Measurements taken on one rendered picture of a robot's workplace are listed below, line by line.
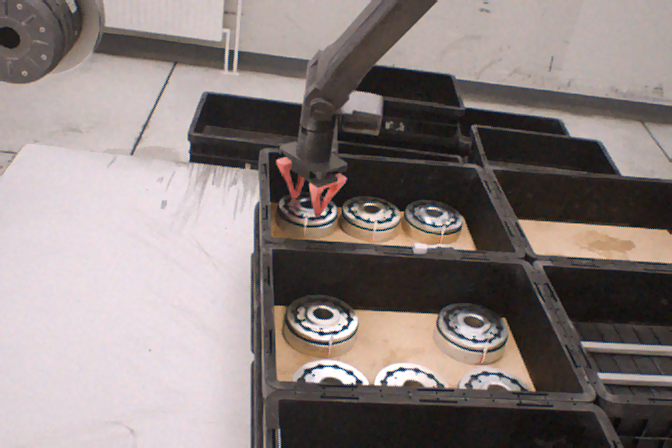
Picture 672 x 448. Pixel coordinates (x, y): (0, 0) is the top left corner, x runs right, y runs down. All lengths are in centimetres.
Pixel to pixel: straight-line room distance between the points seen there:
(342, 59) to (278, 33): 305
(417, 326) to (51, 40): 67
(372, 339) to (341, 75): 38
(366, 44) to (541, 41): 322
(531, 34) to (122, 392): 336
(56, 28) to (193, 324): 51
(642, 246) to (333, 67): 71
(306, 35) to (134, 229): 270
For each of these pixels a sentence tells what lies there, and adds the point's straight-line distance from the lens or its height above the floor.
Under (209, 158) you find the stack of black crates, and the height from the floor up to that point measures 52.
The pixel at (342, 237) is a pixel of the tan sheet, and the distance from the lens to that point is 141.
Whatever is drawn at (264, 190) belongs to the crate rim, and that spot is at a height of 93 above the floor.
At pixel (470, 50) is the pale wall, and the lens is 428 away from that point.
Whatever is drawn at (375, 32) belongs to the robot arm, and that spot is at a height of 124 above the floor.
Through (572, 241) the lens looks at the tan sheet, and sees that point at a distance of 156.
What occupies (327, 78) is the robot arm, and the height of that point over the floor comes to 114.
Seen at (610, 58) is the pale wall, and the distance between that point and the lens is 445.
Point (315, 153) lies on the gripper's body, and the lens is 134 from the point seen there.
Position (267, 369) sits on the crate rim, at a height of 93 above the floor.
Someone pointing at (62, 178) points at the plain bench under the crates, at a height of 70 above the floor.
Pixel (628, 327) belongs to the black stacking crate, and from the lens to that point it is 139.
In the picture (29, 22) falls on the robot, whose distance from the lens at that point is 126.
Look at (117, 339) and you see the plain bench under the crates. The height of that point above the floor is 70.
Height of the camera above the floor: 158
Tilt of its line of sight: 31 degrees down
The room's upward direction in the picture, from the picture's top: 9 degrees clockwise
